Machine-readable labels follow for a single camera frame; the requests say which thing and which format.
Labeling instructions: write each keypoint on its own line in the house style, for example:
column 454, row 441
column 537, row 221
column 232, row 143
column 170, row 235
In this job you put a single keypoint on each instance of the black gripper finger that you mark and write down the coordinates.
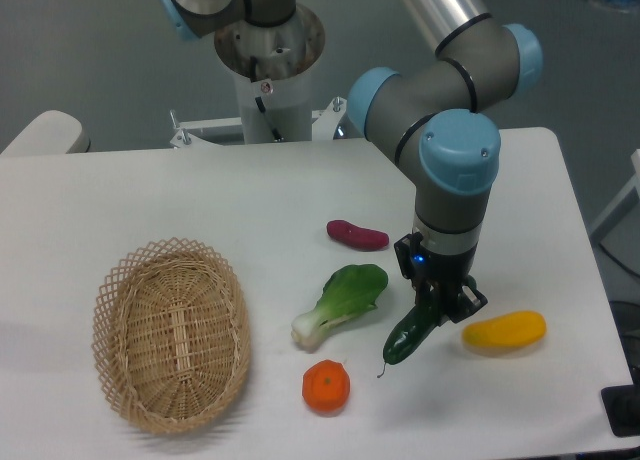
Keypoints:
column 424, row 299
column 462, row 300

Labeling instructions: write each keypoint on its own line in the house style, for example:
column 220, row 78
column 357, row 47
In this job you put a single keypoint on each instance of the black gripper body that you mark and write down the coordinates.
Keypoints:
column 440, row 269

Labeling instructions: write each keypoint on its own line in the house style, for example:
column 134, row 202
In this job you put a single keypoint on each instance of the green cucumber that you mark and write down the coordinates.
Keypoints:
column 412, row 330

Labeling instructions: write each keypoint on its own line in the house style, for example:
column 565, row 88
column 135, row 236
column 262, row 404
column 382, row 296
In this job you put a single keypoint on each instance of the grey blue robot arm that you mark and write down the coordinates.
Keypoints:
column 431, row 126

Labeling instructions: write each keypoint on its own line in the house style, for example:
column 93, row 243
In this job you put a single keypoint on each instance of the yellow mango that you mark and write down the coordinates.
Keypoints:
column 514, row 330

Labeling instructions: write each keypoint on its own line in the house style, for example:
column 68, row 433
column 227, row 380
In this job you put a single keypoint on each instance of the green bok choy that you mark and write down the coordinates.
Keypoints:
column 350, row 292

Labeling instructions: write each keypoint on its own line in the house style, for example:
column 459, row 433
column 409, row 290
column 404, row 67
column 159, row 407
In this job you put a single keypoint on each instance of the purple sweet potato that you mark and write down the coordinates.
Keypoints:
column 356, row 237

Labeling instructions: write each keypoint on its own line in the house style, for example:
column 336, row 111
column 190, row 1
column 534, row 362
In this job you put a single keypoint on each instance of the orange tangerine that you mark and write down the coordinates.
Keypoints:
column 326, row 387

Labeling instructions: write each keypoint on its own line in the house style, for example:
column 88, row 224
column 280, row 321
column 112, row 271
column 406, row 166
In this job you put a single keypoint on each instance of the black device at edge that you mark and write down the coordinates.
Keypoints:
column 621, row 404

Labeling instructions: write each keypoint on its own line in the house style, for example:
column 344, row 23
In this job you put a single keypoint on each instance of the woven wicker basket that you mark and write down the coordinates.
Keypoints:
column 171, row 336

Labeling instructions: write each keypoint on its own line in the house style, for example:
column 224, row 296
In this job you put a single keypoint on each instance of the white chair armrest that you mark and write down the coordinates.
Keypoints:
column 51, row 133

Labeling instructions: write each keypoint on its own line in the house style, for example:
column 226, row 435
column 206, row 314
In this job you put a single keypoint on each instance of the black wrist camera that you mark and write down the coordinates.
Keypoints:
column 409, row 255

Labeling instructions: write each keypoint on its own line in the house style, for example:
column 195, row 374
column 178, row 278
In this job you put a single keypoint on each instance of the white furniture frame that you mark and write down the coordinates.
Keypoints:
column 618, row 207

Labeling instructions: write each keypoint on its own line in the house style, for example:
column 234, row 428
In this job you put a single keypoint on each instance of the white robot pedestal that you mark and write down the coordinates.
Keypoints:
column 272, row 70

